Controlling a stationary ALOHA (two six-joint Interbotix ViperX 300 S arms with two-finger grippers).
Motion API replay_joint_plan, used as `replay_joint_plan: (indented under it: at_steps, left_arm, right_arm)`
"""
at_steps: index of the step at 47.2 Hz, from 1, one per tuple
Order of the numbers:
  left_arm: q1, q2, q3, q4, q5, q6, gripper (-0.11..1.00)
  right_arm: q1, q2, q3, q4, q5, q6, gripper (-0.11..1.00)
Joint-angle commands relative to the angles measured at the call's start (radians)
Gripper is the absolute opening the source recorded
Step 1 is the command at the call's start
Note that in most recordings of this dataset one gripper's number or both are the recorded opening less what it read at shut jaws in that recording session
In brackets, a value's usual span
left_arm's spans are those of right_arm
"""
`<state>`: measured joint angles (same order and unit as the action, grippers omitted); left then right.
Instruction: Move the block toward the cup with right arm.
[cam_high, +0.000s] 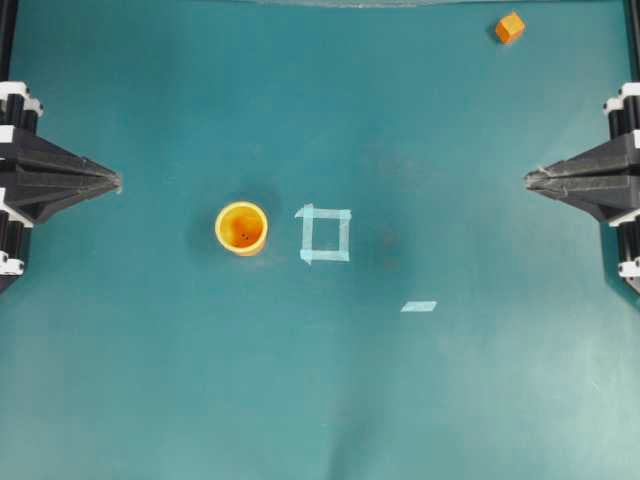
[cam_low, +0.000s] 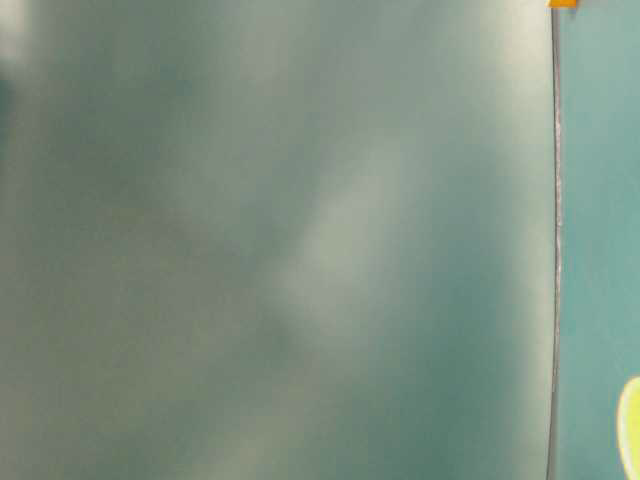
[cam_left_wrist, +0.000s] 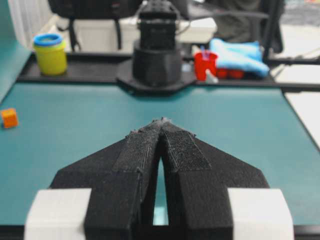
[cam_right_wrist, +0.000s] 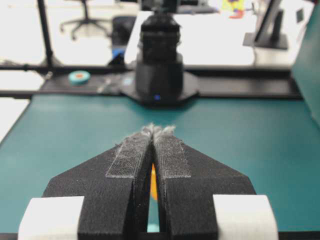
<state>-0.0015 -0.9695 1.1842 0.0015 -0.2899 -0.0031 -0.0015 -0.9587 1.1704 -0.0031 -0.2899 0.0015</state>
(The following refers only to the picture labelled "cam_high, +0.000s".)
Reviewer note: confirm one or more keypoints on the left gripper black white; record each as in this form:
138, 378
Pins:
37, 196

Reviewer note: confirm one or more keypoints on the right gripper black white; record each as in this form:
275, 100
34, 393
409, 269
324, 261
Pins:
610, 200

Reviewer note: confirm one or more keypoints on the orange wooden block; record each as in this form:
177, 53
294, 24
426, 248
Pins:
509, 28

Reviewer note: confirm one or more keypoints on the orange yellow plastic cup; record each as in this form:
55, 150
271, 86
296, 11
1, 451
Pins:
241, 227

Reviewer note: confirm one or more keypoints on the light blue tape strip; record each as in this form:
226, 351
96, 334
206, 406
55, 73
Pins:
419, 306

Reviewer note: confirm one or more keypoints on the light blue tape square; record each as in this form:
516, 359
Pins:
325, 234

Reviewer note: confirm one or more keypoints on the black table frame rail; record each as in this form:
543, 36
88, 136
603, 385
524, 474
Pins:
8, 17

